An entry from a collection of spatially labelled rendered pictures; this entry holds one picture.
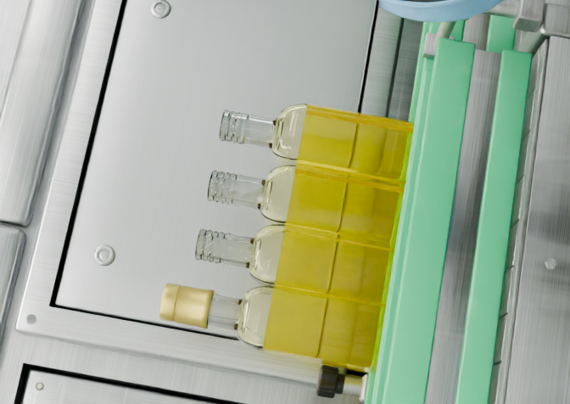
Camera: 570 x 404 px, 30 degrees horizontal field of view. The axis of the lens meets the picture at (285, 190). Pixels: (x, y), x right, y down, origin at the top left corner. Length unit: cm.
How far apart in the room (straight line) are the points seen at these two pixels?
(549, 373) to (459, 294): 9
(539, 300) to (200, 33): 52
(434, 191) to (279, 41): 38
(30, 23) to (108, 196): 22
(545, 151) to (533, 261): 9
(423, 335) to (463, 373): 4
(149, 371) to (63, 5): 41
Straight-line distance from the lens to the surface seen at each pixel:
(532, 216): 85
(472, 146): 88
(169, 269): 111
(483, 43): 102
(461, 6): 67
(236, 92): 116
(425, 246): 85
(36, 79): 119
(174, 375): 112
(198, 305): 95
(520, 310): 84
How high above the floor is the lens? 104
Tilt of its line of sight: 2 degrees up
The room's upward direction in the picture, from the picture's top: 80 degrees counter-clockwise
